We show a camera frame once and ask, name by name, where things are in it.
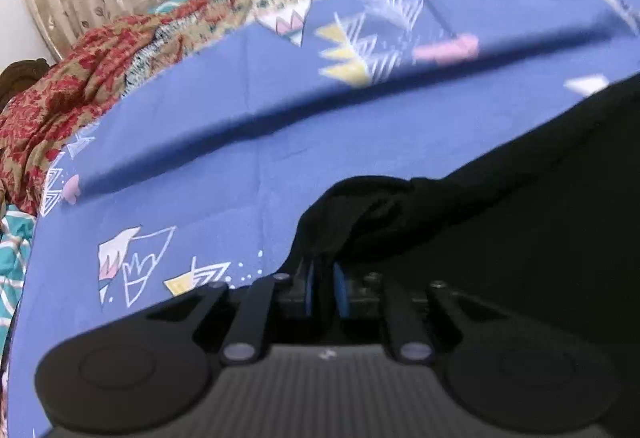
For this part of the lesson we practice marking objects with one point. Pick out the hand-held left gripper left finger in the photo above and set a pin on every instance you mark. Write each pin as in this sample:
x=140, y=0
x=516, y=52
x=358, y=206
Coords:
x=310, y=290

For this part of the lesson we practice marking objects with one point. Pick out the teal patterned cloth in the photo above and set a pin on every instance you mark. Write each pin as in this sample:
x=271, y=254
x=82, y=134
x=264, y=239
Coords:
x=12, y=258

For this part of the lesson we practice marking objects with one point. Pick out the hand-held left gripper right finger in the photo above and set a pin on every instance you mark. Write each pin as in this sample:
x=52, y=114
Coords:
x=341, y=290

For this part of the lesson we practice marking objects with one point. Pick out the red floral blanket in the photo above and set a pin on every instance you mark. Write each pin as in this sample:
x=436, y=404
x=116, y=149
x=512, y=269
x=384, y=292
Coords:
x=60, y=83

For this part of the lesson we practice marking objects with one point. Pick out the carved wooden headboard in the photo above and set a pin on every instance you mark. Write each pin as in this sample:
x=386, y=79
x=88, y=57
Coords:
x=20, y=70

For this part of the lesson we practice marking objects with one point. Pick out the black pants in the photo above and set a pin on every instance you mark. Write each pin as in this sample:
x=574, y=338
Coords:
x=500, y=218

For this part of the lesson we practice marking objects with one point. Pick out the blue printed bed sheet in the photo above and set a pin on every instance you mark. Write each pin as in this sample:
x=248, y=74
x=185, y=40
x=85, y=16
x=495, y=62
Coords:
x=225, y=143

